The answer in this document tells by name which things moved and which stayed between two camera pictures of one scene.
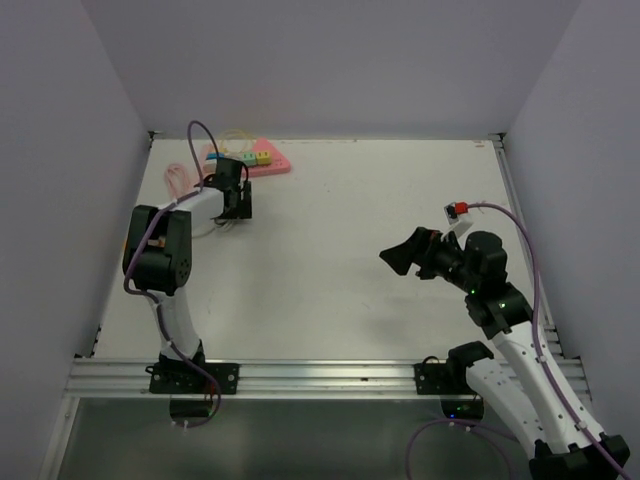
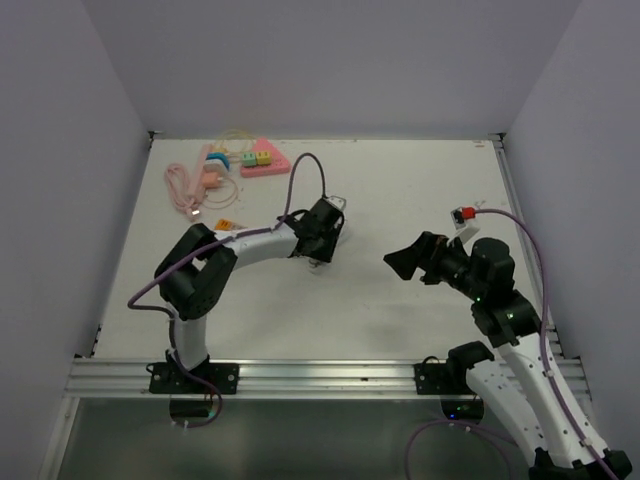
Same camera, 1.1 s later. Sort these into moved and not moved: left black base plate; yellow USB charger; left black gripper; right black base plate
Moved: left black gripper
Not moved: right black base plate; left black base plate; yellow USB charger
